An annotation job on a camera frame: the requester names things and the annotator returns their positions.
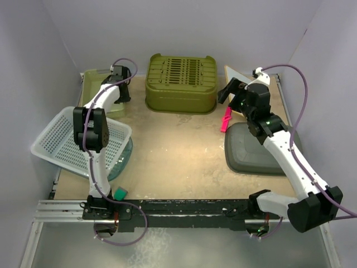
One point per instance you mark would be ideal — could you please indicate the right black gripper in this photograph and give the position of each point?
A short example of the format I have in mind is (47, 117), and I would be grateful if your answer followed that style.
(234, 84)

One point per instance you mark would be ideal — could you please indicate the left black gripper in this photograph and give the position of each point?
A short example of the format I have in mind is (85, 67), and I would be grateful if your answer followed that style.
(126, 99)

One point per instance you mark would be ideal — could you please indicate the light green plastic basket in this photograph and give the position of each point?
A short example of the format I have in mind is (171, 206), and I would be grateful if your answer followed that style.
(92, 80)

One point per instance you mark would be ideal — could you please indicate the olive green plastic tub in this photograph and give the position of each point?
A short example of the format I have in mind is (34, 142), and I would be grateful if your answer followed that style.
(181, 84)

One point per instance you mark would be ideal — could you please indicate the large grey plastic tub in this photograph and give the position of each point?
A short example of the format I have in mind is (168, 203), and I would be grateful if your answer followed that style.
(244, 154)

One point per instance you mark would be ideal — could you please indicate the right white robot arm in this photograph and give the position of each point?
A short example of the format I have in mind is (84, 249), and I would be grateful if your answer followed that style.
(316, 202)

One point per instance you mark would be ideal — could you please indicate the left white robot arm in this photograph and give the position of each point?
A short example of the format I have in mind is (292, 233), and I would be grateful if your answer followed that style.
(91, 133)

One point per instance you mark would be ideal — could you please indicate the pink plastic clip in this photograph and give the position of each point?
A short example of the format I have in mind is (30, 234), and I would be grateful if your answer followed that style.
(225, 120)

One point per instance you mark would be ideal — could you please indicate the teal transparent basket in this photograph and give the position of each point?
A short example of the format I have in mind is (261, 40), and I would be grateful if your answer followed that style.
(122, 161)

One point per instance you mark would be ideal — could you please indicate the white perforated plastic basket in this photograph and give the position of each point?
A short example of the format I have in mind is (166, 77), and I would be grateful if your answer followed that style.
(56, 145)

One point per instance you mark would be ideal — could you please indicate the teal green sponge block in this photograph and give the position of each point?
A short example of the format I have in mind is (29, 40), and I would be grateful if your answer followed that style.
(120, 194)

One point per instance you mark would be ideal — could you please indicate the white board yellow frame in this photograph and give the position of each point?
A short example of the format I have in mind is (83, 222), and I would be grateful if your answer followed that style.
(230, 73)

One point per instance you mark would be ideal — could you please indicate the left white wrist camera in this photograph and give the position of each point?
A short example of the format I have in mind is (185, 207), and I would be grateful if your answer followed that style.
(120, 70)

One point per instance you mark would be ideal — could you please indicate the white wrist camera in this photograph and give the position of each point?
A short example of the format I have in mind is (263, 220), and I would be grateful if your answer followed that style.
(260, 77)
(120, 70)

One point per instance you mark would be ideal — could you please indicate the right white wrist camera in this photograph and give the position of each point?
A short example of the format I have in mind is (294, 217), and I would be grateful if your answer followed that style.
(260, 77)

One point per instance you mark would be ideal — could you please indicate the aluminium frame rail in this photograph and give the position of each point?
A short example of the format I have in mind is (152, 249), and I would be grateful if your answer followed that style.
(59, 236)

